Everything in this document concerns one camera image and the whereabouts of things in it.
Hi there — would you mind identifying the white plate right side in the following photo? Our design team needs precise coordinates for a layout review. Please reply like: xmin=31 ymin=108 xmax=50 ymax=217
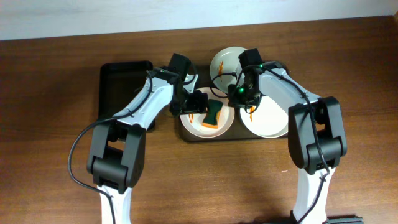
xmin=239 ymin=96 xmax=288 ymax=138

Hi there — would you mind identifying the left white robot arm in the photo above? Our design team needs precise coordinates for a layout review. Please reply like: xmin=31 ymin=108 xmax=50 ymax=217
xmin=86 ymin=53 xmax=208 ymax=223

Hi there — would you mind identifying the small black tray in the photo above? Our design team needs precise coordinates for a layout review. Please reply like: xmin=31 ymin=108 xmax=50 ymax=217
xmin=98 ymin=60 xmax=153 ymax=119

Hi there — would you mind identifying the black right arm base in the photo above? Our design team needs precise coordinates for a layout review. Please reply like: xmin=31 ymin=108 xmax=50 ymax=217
xmin=322 ymin=215 xmax=364 ymax=224

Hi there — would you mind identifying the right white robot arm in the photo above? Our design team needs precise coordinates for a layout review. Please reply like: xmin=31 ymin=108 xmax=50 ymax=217
xmin=228 ymin=49 xmax=347 ymax=223

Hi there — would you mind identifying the pinkish white plate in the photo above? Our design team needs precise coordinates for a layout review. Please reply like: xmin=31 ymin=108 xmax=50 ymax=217
xmin=180 ymin=87 xmax=235 ymax=138

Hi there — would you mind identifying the white plate with stain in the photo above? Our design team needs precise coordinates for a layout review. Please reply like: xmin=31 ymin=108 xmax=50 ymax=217
xmin=210 ymin=47 xmax=246 ymax=93

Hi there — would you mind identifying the large brown tray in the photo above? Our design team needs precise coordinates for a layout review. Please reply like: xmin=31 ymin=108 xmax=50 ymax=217
xmin=175 ymin=65 xmax=287 ymax=142

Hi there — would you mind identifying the green and orange sponge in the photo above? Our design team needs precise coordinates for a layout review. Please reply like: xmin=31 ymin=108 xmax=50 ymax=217
xmin=202 ymin=99 xmax=223 ymax=129

